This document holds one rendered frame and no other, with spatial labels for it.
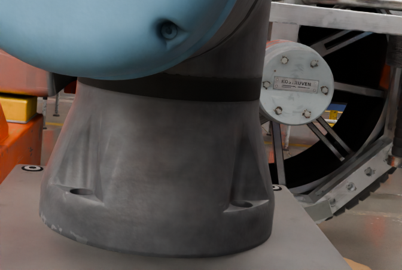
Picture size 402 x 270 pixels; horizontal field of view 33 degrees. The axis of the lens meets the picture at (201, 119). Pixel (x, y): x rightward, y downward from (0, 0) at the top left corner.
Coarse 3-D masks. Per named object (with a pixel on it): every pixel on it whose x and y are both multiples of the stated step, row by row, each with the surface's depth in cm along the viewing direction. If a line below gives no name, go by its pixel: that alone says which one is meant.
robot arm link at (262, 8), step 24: (264, 0) 38; (240, 24) 34; (264, 24) 40; (216, 48) 37; (240, 48) 38; (264, 48) 41; (168, 72) 37; (192, 72) 37; (216, 72) 37; (240, 72) 38
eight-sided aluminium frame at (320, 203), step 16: (400, 80) 125; (384, 144) 127; (352, 160) 131; (368, 160) 126; (384, 160) 126; (336, 176) 131; (352, 176) 126; (368, 176) 127; (320, 192) 131; (336, 192) 127; (352, 192) 127; (304, 208) 127; (320, 208) 127; (336, 208) 127
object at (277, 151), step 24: (312, 48) 133; (336, 48) 133; (360, 48) 151; (384, 48) 134; (360, 72) 152; (384, 72) 136; (360, 96) 149; (384, 96) 134; (360, 120) 143; (384, 120) 134; (360, 144) 136; (288, 168) 149; (312, 168) 143; (336, 168) 135
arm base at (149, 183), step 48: (96, 96) 38; (144, 96) 37; (192, 96) 37; (240, 96) 39; (96, 144) 39; (144, 144) 37; (192, 144) 37; (240, 144) 39; (48, 192) 39; (96, 192) 38; (144, 192) 36; (192, 192) 37; (240, 192) 40; (96, 240) 37; (144, 240) 36; (192, 240) 37; (240, 240) 38
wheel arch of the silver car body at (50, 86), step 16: (304, 32) 175; (320, 32) 175; (352, 32) 176; (352, 48) 177; (336, 64) 177; (352, 64) 177; (48, 80) 142; (64, 80) 159; (352, 80) 178; (48, 96) 142; (336, 96) 179
